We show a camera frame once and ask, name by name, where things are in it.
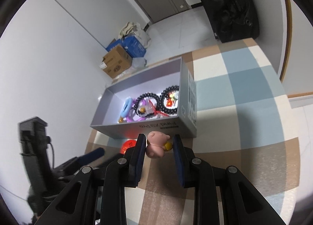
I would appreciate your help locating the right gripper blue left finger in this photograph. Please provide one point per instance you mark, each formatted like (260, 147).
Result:
(136, 161)

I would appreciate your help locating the checkered table cloth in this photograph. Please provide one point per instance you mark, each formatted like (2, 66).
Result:
(244, 118)

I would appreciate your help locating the small green white trinket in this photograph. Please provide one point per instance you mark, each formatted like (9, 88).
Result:
(174, 95)

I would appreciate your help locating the grey cardboard tray box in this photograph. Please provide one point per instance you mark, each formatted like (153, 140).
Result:
(159, 98)

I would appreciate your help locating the blue cardboard box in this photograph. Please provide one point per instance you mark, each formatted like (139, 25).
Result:
(131, 45)

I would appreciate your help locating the cream canvas bag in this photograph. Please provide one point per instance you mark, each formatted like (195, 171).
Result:
(133, 29)

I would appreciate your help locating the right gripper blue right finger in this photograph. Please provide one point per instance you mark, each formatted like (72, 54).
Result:
(183, 157)

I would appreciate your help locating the black backpack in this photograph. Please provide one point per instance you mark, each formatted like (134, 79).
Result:
(232, 19)

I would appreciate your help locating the brown cardboard box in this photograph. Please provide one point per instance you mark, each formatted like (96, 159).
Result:
(116, 61)

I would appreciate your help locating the red China flag badge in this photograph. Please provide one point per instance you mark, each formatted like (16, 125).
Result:
(126, 145)

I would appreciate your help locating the pink pig figurine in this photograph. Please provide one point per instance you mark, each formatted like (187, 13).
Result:
(158, 144)

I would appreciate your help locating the grey plastic mailer bag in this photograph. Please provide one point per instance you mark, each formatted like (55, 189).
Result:
(137, 65)

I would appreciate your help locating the red white small charm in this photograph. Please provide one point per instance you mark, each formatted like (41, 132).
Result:
(148, 110)

